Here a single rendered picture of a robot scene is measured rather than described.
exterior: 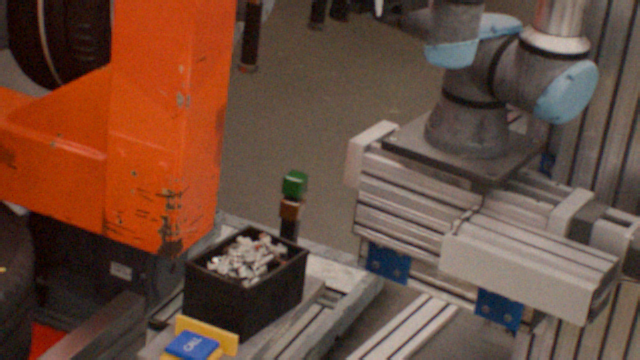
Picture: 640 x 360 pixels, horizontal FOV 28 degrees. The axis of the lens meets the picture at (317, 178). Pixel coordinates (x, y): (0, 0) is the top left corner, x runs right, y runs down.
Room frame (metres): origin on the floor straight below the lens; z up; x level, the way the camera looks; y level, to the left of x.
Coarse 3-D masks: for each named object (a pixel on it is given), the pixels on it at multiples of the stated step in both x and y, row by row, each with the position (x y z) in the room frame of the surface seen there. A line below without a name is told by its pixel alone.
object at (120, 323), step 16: (112, 304) 2.06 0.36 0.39; (128, 304) 2.06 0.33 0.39; (144, 304) 2.10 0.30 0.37; (96, 320) 1.99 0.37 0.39; (112, 320) 2.00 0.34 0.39; (128, 320) 2.05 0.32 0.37; (144, 320) 2.10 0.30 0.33; (80, 336) 1.93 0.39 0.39; (96, 336) 1.94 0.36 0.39; (112, 336) 2.00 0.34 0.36; (128, 336) 2.05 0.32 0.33; (144, 336) 2.10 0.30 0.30; (48, 352) 1.87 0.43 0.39; (64, 352) 1.88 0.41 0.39; (80, 352) 1.89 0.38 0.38; (96, 352) 1.95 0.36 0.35; (112, 352) 1.99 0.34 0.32; (128, 352) 2.05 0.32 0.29
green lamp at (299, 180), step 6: (288, 174) 2.17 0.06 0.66; (294, 174) 2.17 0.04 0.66; (300, 174) 2.17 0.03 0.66; (306, 174) 2.18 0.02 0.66; (288, 180) 2.15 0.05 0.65; (294, 180) 2.15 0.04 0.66; (300, 180) 2.15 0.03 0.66; (306, 180) 2.17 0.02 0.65; (282, 186) 2.16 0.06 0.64; (288, 186) 2.15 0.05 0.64; (294, 186) 2.15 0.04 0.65; (300, 186) 2.15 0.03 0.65; (306, 186) 2.17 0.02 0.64; (282, 192) 2.16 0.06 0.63; (288, 192) 2.15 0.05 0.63; (294, 192) 2.15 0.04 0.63; (300, 192) 2.15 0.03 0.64; (306, 192) 2.17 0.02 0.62
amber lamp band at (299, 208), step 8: (280, 200) 2.16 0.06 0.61; (288, 200) 2.16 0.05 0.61; (304, 200) 2.17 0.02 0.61; (280, 208) 2.16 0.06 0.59; (288, 208) 2.15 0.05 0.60; (296, 208) 2.14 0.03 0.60; (304, 208) 2.17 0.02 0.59; (280, 216) 2.16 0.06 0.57; (288, 216) 2.15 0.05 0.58; (296, 216) 2.15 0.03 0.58
